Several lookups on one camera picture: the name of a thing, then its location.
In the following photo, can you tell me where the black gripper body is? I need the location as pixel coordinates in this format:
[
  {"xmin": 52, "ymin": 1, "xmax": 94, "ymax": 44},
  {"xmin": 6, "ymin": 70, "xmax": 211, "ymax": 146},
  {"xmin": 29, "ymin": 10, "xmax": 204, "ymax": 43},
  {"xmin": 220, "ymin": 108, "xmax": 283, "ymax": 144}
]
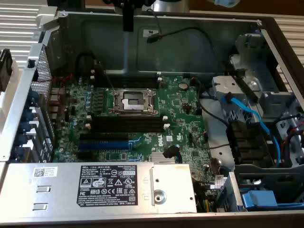
[{"xmin": 102, "ymin": 0, "xmax": 152, "ymax": 7}]

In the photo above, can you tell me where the black RAM slot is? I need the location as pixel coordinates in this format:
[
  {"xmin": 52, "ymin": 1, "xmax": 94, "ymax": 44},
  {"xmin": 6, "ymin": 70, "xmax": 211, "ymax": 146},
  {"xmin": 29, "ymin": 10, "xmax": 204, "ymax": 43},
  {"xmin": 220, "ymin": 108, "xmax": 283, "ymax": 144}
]
[
  {"xmin": 85, "ymin": 123, "xmax": 171, "ymax": 133},
  {"xmin": 90, "ymin": 68, "xmax": 163, "ymax": 80},
  {"xmin": 90, "ymin": 75, "xmax": 164, "ymax": 89},
  {"xmin": 86, "ymin": 114, "xmax": 168, "ymax": 124}
]

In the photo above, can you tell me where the black box behind case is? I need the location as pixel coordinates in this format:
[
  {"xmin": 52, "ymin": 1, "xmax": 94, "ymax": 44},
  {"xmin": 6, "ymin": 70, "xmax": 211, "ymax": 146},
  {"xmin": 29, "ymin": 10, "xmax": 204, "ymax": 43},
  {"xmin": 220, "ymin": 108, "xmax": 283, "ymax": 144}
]
[{"xmin": 47, "ymin": 0, "xmax": 86, "ymax": 7}]

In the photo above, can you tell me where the grey metal PC case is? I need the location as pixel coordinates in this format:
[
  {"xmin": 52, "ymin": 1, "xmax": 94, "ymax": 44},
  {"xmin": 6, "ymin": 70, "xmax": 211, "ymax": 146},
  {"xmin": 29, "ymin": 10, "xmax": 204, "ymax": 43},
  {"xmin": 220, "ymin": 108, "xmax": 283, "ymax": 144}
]
[{"xmin": 0, "ymin": 6, "xmax": 304, "ymax": 228}]

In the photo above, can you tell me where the metal CPU socket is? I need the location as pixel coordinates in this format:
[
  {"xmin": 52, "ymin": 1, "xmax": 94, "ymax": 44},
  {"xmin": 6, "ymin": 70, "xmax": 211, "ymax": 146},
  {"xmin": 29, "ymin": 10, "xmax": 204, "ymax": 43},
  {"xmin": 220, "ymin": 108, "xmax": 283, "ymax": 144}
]
[{"xmin": 108, "ymin": 88, "xmax": 160, "ymax": 117}]

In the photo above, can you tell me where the green motherboard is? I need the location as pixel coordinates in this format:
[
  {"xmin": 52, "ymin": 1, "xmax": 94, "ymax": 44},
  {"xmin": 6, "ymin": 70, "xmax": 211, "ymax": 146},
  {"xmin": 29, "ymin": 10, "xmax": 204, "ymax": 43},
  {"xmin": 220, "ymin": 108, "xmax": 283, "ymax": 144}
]
[{"xmin": 51, "ymin": 75, "xmax": 228, "ymax": 190}]

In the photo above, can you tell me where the long black expansion slot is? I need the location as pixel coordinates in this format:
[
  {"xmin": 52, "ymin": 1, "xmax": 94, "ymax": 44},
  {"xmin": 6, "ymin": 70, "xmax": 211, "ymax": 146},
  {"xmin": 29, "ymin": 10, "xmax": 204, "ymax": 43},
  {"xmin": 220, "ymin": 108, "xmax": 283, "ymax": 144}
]
[{"xmin": 79, "ymin": 132, "xmax": 129, "ymax": 141}]

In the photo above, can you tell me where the blue card retainer clip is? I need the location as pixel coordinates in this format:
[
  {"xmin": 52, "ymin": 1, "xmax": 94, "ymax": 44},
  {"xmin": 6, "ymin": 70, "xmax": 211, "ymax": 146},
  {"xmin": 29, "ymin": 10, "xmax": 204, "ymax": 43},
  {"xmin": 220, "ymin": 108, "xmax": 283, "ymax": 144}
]
[
  {"xmin": 13, "ymin": 145, "xmax": 27, "ymax": 159},
  {"xmin": 18, "ymin": 121, "xmax": 33, "ymax": 133},
  {"xmin": 15, "ymin": 133, "xmax": 29, "ymax": 146},
  {"xmin": 20, "ymin": 108, "xmax": 35, "ymax": 122},
  {"xmin": 26, "ymin": 90, "xmax": 40, "ymax": 106}
]

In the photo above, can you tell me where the blue expansion slot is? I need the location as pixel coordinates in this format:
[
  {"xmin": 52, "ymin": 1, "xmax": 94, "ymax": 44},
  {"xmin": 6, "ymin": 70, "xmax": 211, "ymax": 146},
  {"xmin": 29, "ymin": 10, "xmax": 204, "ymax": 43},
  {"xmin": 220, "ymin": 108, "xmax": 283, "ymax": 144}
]
[{"xmin": 77, "ymin": 140, "xmax": 130, "ymax": 150}]

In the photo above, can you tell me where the black computer part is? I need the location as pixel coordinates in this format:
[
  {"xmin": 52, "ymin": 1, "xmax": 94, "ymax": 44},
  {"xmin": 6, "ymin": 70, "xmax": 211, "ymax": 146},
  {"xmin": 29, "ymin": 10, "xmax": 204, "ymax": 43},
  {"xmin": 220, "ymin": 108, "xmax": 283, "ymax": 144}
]
[{"xmin": 0, "ymin": 48, "xmax": 12, "ymax": 92}]

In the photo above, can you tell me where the black plastic bar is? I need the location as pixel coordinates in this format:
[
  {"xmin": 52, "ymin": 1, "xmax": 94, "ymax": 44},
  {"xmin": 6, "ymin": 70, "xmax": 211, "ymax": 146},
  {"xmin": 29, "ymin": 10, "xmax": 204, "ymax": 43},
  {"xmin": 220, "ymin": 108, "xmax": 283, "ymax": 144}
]
[{"xmin": 220, "ymin": 60, "xmax": 260, "ymax": 103}]

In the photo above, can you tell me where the black plug with blue tab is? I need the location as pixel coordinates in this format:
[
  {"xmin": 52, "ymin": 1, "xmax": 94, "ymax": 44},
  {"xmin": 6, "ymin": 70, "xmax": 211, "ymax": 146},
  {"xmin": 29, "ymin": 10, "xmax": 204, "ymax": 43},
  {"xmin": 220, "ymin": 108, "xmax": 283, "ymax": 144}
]
[{"xmin": 163, "ymin": 144, "xmax": 182, "ymax": 164}]

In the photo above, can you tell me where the silver finned heatsink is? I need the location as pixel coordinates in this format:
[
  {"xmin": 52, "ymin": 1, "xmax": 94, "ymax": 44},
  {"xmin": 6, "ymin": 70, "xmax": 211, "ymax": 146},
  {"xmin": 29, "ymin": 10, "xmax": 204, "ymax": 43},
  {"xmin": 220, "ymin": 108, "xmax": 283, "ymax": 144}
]
[{"xmin": 151, "ymin": 152, "xmax": 182, "ymax": 164}]

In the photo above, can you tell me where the short black expansion slot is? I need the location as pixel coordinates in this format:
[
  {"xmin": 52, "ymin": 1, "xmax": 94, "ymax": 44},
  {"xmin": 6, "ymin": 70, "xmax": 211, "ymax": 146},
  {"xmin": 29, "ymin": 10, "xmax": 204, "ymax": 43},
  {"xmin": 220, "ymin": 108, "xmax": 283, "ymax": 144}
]
[{"xmin": 76, "ymin": 151, "xmax": 95, "ymax": 160}]

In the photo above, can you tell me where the white parts rack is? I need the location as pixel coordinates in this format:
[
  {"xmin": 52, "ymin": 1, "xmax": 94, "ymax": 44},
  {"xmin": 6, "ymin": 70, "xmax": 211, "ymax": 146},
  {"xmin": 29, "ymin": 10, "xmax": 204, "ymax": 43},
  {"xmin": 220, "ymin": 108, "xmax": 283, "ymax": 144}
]
[{"xmin": 0, "ymin": 57, "xmax": 26, "ymax": 141}]

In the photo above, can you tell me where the grey metal disk bay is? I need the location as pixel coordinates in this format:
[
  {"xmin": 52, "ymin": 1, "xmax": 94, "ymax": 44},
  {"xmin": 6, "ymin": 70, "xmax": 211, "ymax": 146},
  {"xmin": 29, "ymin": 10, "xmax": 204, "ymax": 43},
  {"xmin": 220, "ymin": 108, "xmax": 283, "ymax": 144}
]
[{"xmin": 228, "ymin": 33, "xmax": 304, "ymax": 167}]

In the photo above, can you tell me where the black finned plastic carrier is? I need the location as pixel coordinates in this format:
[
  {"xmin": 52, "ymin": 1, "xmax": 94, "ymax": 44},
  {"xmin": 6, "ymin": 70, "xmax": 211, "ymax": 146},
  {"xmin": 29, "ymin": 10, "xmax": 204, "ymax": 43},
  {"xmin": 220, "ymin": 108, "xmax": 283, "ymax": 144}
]
[{"xmin": 225, "ymin": 120, "xmax": 276, "ymax": 166}]

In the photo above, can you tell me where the silver power supply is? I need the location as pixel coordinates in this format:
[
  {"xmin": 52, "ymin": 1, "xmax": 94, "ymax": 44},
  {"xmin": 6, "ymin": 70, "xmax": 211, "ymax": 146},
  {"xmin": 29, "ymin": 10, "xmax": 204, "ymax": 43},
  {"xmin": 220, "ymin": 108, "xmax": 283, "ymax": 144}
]
[{"xmin": 0, "ymin": 162, "xmax": 198, "ymax": 220}]

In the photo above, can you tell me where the dark grey drive cage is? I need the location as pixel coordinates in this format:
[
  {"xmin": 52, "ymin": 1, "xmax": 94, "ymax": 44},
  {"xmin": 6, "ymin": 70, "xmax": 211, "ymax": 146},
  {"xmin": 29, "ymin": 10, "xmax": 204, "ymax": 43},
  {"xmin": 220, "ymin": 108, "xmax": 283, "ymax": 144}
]
[{"xmin": 234, "ymin": 163, "xmax": 304, "ymax": 205}]

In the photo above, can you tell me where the blue plastic latch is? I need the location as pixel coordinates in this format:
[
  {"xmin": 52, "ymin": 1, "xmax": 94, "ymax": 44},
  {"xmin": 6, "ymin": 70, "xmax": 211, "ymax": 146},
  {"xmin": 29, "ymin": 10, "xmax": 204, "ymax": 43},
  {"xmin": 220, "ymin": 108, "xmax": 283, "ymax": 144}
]
[{"xmin": 240, "ymin": 190, "xmax": 304, "ymax": 212}]

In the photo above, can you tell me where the thin black wire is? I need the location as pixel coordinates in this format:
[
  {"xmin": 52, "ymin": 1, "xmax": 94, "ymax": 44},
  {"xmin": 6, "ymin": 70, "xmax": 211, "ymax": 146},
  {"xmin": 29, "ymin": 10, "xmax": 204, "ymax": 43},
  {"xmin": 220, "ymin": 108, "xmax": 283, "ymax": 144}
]
[{"xmin": 152, "ymin": 9, "xmax": 163, "ymax": 36}]

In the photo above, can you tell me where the black looped wire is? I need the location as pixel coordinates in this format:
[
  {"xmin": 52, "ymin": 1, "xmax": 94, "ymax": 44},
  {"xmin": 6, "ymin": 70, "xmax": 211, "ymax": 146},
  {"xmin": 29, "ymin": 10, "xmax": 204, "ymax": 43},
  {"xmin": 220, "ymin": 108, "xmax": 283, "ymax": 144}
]
[{"xmin": 75, "ymin": 52, "xmax": 96, "ymax": 77}]

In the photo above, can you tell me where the thin red wire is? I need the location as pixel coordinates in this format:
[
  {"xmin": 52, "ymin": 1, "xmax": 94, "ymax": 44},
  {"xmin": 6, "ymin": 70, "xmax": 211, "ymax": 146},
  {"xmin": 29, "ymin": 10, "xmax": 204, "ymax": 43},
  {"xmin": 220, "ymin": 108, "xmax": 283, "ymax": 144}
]
[{"xmin": 37, "ymin": 73, "xmax": 74, "ymax": 113}]

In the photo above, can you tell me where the silver metal drive bracket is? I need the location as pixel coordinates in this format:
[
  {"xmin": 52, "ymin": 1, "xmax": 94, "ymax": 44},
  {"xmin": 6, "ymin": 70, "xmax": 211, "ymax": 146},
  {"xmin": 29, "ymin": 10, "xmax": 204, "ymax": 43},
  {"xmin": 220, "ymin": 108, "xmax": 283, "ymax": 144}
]
[{"xmin": 211, "ymin": 75, "xmax": 264, "ymax": 102}]

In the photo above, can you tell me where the black motherboard wire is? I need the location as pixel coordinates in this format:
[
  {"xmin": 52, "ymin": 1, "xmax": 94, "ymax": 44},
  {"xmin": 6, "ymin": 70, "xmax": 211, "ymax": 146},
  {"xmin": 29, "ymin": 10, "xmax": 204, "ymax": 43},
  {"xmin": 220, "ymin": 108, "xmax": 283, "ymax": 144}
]
[{"xmin": 190, "ymin": 76, "xmax": 230, "ymax": 126}]

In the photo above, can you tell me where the flat blue wire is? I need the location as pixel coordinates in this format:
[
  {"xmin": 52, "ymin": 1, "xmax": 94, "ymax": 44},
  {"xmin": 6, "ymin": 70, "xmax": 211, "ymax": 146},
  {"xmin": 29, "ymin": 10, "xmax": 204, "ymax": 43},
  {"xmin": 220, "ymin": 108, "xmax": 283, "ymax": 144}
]
[{"xmin": 218, "ymin": 94, "xmax": 282, "ymax": 167}]

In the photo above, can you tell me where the yellow green wire bundle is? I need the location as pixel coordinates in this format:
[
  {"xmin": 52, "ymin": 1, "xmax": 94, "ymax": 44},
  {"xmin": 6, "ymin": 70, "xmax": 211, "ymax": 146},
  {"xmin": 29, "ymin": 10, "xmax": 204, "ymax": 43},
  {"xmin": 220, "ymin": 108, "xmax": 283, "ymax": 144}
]
[{"xmin": 193, "ymin": 180, "xmax": 216, "ymax": 213}]

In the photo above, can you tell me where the black and red wire bundle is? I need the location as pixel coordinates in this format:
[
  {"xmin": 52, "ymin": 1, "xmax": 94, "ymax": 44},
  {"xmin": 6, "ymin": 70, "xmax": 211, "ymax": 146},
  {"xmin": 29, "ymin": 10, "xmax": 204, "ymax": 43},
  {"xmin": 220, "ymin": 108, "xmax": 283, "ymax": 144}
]
[{"xmin": 273, "ymin": 113, "xmax": 304, "ymax": 167}]

